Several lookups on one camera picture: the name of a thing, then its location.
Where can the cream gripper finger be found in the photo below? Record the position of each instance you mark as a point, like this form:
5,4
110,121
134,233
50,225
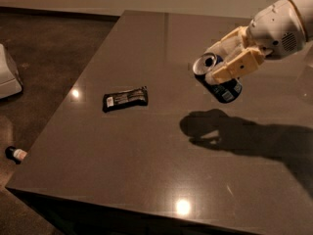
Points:
232,46
228,70

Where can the blue pepsi can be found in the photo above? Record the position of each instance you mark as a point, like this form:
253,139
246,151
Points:
223,90

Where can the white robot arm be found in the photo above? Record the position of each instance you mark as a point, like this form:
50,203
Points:
276,32

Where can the black snack bar wrapper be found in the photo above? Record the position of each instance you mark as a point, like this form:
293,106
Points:
125,99

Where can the white object on floor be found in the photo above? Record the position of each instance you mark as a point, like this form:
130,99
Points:
10,81

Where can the small bottle on floor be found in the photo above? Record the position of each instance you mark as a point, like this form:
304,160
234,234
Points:
15,154

